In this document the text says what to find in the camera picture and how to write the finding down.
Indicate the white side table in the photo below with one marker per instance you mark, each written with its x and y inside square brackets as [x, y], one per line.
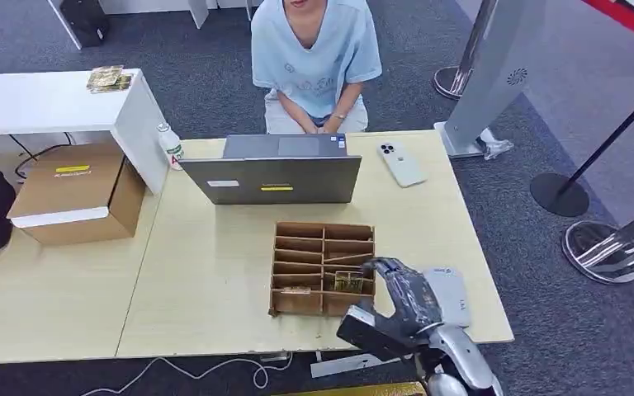
[49, 101]

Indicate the chrome stanchion with round base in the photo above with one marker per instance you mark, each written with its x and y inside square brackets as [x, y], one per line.
[601, 254]
[459, 71]

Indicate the white strip on floor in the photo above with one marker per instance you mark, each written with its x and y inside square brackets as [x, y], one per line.
[350, 365]

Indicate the gold foil card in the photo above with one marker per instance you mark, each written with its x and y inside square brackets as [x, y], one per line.
[348, 282]

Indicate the wooden card box with slots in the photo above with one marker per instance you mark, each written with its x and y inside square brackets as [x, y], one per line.
[300, 257]

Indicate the red barrier belt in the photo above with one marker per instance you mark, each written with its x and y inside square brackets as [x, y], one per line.
[629, 19]

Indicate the white plastic bottle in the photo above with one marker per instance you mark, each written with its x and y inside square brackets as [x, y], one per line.
[170, 146]

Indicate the cardboard box with yellow tape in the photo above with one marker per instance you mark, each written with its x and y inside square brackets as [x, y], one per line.
[71, 191]

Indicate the grey kiosk stand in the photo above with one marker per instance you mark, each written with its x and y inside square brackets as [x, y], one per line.
[494, 71]

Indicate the grey laptop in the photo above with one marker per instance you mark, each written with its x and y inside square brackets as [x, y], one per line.
[273, 177]

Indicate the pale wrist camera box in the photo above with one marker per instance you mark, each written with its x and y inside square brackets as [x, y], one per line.
[451, 295]

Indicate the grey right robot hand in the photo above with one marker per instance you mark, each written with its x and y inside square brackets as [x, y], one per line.
[413, 306]

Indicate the stack of gold cards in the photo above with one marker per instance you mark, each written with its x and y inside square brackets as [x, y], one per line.
[108, 79]

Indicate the person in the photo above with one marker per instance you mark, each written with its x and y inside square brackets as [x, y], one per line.
[314, 60]

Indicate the black stanchion with round base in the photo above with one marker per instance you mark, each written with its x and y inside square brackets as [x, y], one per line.
[560, 194]

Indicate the white smartphone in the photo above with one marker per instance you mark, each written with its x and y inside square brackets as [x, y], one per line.
[403, 165]

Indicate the clear plastic bag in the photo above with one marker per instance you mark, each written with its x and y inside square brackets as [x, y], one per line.
[496, 146]

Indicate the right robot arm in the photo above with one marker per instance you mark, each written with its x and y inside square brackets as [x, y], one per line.
[459, 358]

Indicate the black computer tower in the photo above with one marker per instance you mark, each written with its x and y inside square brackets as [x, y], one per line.
[84, 22]

